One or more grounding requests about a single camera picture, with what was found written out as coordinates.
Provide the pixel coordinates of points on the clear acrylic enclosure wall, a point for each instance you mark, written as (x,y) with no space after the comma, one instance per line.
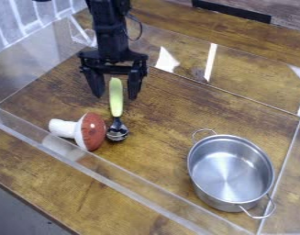
(223,74)

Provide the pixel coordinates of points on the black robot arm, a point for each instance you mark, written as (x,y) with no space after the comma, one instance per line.
(108,14)

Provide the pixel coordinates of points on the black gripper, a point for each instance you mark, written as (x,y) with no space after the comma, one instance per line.
(114,58)

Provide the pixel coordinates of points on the green handled metal spoon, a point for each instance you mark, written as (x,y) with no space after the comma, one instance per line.
(118,130)

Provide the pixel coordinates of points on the black bar at back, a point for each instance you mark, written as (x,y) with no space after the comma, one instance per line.
(232,11)

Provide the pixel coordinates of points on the red plush mushroom toy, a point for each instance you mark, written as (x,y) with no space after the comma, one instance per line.
(87,130)

